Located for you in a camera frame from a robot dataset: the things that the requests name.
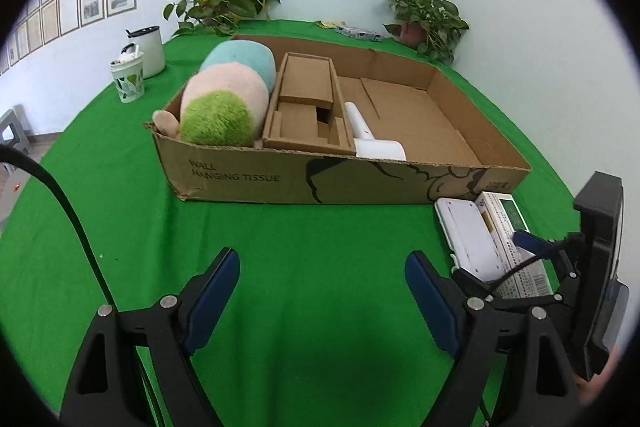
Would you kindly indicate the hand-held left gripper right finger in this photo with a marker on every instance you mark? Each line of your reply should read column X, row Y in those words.
column 432, row 302

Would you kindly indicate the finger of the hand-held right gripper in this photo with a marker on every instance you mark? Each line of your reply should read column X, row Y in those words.
column 530, row 239
column 472, row 282

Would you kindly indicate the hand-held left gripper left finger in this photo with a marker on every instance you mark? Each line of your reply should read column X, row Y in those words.
column 215, row 292

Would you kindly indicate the white and green medicine box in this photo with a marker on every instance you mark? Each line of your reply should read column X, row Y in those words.
column 505, row 227

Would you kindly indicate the white plastic case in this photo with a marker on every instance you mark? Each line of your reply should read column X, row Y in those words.
column 470, row 237

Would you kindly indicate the white handheld fan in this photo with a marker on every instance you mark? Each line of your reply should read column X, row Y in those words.
column 375, row 149

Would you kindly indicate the large cardboard box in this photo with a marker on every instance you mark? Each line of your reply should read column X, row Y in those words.
column 400, row 112

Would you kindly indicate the pastel plush toy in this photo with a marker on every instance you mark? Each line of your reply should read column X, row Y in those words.
column 225, row 92

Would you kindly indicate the long narrow cardboard box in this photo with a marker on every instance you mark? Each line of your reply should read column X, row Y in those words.
column 305, row 82

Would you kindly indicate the person's right hand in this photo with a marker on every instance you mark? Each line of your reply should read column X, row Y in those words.
column 597, row 389

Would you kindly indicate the green tablecloth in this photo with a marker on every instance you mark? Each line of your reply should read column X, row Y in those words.
column 300, row 247

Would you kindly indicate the leaf-patterned white cup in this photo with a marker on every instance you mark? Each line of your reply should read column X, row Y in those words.
column 128, row 84

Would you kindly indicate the potted plant in pink pot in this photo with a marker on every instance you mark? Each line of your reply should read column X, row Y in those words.
column 425, row 17

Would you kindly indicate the white kettle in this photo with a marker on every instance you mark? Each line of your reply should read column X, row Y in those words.
column 150, row 52

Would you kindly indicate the grey stool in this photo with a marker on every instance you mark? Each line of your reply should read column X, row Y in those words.
column 12, row 127

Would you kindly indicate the patterned tissue pack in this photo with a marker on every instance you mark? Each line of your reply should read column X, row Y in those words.
column 360, row 33

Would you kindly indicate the yellow paper packet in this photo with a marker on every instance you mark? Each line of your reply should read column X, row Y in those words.
column 327, row 25

